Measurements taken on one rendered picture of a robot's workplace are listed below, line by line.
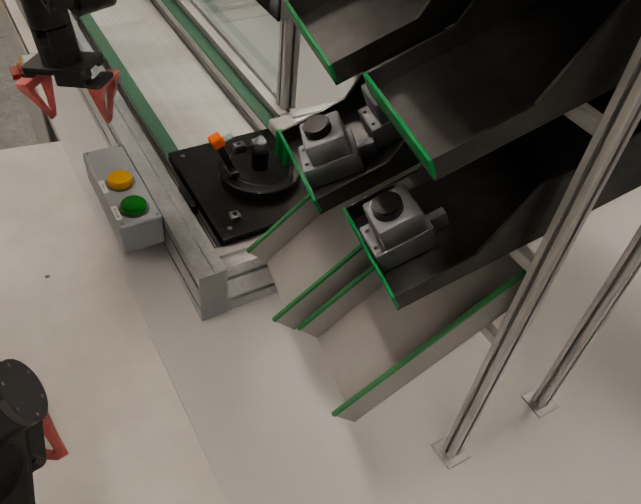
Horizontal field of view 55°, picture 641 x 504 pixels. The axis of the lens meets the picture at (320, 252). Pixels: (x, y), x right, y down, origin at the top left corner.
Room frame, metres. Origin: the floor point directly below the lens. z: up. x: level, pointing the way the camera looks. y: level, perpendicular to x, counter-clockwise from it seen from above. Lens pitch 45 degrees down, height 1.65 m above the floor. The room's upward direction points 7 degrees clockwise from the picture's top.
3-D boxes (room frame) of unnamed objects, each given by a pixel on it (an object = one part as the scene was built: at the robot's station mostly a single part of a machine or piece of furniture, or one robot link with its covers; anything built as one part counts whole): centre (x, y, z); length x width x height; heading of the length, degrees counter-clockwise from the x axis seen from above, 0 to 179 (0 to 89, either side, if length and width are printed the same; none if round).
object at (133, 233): (0.78, 0.34, 0.93); 0.21 x 0.07 x 0.06; 35
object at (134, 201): (0.72, 0.30, 0.96); 0.04 x 0.04 x 0.02
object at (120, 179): (0.78, 0.34, 0.96); 0.04 x 0.04 x 0.02
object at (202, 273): (0.97, 0.40, 0.91); 0.89 x 0.06 x 0.11; 35
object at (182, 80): (1.09, 0.27, 0.91); 0.84 x 0.28 x 0.10; 35
